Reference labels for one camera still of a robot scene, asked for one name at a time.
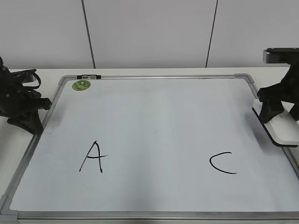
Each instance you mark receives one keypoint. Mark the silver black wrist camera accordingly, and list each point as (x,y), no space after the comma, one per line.
(281,55)

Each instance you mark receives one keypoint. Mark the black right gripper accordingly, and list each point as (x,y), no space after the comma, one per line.
(286,90)

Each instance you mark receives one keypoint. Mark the white board eraser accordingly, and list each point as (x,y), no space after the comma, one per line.
(282,130)

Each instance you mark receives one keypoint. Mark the black and silver frame clip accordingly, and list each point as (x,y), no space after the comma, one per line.
(88,77)

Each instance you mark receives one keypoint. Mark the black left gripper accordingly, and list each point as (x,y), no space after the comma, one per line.
(17,89)

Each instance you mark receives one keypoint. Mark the white board with grey frame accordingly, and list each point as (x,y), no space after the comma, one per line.
(154,149)

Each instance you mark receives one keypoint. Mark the round green magnet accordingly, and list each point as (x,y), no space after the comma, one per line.
(81,85)

